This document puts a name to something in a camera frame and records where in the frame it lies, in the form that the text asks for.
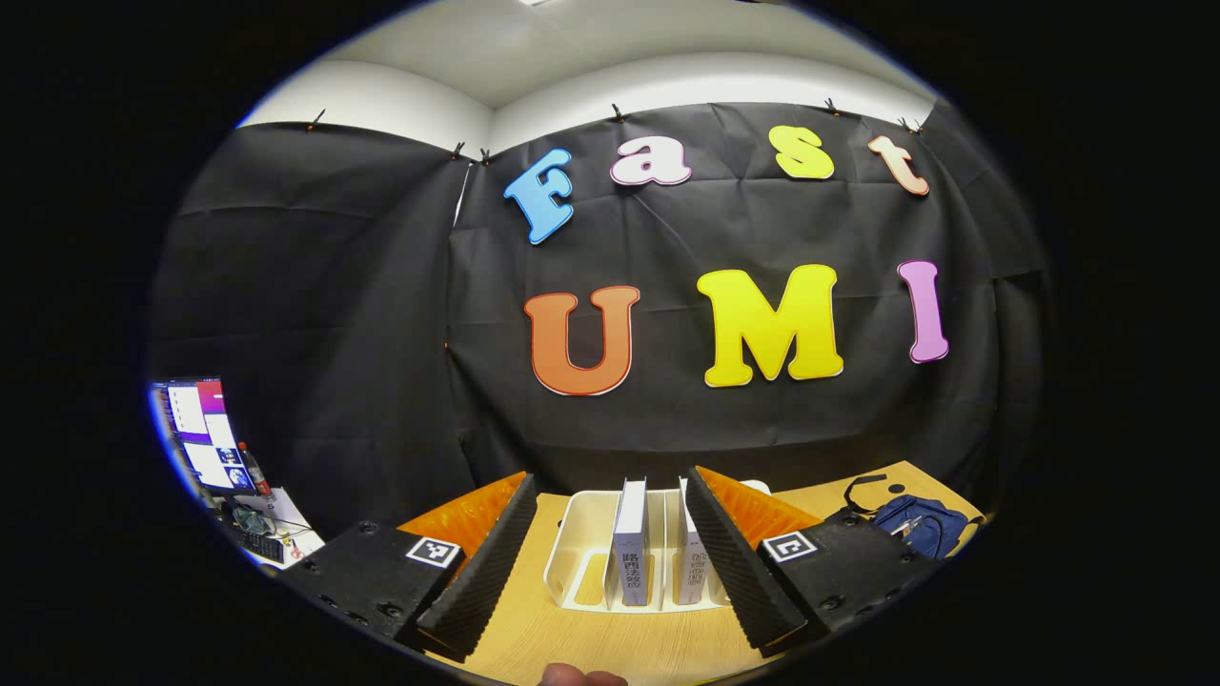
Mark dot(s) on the navy blue schoolbag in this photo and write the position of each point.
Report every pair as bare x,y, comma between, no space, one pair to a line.
929,529

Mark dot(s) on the white side desk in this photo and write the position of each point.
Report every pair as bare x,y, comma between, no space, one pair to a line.
297,534

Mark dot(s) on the red capped bottle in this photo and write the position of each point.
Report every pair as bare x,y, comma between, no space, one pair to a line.
254,472

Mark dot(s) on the white plastic bookshelf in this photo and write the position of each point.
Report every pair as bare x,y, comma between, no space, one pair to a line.
581,534

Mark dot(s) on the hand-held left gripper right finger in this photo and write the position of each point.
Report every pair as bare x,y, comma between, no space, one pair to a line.
729,562

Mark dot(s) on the black keyboard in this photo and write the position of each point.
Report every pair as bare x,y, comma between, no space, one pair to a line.
262,546

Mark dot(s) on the white book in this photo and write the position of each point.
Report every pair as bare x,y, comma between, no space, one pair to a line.
691,553
631,534

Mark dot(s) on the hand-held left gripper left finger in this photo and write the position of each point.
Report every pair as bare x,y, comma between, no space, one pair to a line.
491,572

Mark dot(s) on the computer monitor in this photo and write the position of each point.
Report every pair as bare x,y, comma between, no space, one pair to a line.
195,419

